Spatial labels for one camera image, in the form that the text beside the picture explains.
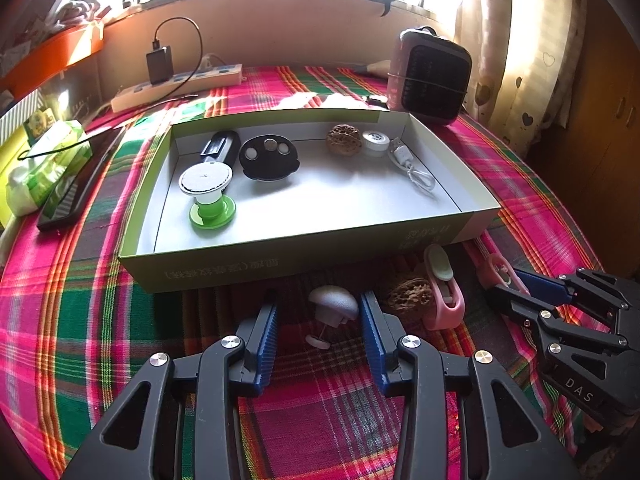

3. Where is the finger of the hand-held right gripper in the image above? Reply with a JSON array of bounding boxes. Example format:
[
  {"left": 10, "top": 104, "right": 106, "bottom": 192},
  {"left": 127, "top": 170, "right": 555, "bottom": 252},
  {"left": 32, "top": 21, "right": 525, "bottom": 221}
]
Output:
[
  {"left": 514, "top": 267, "right": 633, "bottom": 331},
  {"left": 486, "top": 284, "right": 628, "bottom": 358}
]

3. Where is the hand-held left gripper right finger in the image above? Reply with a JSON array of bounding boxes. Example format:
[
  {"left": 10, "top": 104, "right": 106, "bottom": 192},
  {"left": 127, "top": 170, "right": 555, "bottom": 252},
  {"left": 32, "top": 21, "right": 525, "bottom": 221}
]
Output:
[{"left": 360, "top": 290, "right": 583, "bottom": 480}]

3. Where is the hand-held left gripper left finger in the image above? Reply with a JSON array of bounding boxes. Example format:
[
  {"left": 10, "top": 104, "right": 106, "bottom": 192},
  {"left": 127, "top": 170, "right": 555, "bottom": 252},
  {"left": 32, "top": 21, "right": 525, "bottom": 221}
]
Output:
[{"left": 60, "top": 302, "right": 280, "bottom": 480}]

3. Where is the pink and white hook clip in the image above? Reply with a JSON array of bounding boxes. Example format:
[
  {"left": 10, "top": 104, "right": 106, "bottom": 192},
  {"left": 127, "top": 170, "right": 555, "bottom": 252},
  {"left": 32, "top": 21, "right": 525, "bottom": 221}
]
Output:
[{"left": 462, "top": 240, "right": 531, "bottom": 293}]

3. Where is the white mushroom-shaped knob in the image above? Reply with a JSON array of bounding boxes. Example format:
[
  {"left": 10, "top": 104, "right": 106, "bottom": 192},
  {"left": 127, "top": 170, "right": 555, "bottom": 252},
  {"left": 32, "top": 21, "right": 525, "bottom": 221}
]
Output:
[{"left": 306, "top": 285, "right": 359, "bottom": 348}]

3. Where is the brown walnut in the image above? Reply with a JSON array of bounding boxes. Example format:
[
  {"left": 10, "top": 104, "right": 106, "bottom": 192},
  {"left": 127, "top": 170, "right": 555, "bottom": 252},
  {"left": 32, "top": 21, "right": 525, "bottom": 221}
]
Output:
[
  {"left": 382, "top": 280, "right": 434, "bottom": 320},
  {"left": 326, "top": 124, "right": 363, "bottom": 152}
]

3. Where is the pink clip with green pad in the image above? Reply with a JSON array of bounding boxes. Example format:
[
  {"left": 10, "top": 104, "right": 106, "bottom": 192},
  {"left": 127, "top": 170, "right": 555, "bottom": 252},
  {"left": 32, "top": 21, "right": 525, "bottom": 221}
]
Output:
[{"left": 422, "top": 244, "right": 466, "bottom": 331}]

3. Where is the shallow cardboard box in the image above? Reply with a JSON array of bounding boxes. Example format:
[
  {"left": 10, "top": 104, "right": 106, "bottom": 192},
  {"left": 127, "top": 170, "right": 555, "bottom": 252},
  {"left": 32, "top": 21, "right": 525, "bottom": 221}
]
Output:
[{"left": 117, "top": 109, "right": 502, "bottom": 293}]

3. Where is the white disc green base holder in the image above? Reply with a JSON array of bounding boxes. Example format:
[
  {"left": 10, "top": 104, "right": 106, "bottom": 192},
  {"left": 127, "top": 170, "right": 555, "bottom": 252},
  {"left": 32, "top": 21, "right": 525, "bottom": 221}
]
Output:
[{"left": 178, "top": 162, "right": 237, "bottom": 229}]

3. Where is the black round disc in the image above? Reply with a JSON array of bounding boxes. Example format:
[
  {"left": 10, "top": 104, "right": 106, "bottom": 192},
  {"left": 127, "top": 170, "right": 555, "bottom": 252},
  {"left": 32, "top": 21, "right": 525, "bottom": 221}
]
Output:
[{"left": 239, "top": 135, "right": 300, "bottom": 182}]

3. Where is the white usb cable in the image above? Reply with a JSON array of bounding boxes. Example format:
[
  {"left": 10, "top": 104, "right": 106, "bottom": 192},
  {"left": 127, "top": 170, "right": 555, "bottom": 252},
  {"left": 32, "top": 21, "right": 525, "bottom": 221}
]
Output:
[{"left": 388, "top": 137, "right": 437, "bottom": 196}]

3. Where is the plaid tablecloth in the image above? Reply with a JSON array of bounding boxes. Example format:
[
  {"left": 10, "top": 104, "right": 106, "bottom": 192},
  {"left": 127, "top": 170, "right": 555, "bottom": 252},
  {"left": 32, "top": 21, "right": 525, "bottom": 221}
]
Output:
[{"left": 0, "top": 62, "right": 608, "bottom": 480}]

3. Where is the wooden cabinet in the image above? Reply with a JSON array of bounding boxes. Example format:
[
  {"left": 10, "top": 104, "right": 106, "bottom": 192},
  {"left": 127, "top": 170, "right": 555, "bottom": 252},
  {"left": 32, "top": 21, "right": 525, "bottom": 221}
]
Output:
[{"left": 530, "top": 0, "right": 640, "bottom": 271}]

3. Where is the black rectangular device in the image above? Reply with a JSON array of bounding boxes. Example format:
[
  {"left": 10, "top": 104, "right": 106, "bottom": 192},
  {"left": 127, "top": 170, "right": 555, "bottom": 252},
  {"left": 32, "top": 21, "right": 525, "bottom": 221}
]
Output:
[{"left": 200, "top": 130, "right": 241, "bottom": 166}]

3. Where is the pink space heater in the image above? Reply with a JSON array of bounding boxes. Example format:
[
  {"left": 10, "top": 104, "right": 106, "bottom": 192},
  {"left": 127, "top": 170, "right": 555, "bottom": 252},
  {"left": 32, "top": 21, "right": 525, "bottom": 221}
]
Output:
[{"left": 386, "top": 26, "right": 473, "bottom": 126}]

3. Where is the black smartphone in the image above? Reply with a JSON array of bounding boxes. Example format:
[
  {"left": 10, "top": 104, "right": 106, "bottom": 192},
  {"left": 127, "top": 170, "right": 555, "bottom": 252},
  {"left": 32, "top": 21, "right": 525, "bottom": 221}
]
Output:
[{"left": 37, "top": 125, "right": 126, "bottom": 232}]

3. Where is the heart print curtain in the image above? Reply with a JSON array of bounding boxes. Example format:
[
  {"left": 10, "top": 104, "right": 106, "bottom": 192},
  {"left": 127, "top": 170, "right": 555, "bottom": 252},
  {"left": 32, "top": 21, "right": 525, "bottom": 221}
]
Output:
[{"left": 452, "top": 0, "right": 588, "bottom": 146}]

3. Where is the white power strip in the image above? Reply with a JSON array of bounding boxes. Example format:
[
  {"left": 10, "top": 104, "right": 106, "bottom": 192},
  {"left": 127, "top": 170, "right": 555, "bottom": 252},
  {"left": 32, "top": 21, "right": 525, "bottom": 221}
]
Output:
[{"left": 110, "top": 62, "right": 246, "bottom": 113}]

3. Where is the green wet wipes pack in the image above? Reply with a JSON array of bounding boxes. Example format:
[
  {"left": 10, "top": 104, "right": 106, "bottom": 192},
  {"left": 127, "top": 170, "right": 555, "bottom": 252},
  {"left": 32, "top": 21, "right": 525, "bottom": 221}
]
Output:
[{"left": 6, "top": 120, "right": 94, "bottom": 217}]

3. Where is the black charger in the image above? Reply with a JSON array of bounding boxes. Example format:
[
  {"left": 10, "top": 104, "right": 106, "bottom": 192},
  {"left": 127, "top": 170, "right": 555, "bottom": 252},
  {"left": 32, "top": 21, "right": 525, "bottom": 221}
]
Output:
[{"left": 146, "top": 46, "right": 173, "bottom": 86}]

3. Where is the small green packet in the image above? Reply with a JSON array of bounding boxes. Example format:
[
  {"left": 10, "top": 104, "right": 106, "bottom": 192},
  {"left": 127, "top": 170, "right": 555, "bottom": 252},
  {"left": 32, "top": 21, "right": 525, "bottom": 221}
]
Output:
[{"left": 25, "top": 109, "right": 56, "bottom": 141}]

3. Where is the yellow-green box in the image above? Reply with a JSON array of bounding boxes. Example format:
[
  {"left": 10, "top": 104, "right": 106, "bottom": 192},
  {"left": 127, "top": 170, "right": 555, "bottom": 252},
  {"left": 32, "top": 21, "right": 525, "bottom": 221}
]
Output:
[{"left": 0, "top": 125, "right": 32, "bottom": 231}]

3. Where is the grey striped box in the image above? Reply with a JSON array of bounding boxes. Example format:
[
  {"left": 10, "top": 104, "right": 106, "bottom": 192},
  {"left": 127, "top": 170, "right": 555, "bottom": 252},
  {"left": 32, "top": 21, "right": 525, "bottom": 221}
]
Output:
[{"left": 0, "top": 87, "right": 42, "bottom": 131}]

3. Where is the orange tray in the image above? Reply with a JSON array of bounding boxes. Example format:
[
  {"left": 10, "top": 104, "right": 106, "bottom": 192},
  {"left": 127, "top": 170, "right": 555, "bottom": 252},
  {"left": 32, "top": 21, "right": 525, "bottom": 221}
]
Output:
[{"left": 0, "top": 20, "right": 106, "bottom": 101}]

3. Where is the black charger cable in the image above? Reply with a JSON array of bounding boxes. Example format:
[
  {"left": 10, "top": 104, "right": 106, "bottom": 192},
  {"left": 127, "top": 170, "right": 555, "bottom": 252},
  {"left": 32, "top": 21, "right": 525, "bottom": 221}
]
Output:
[{"left": 19, "top": 16, "right": 205, "bottom": 161}]

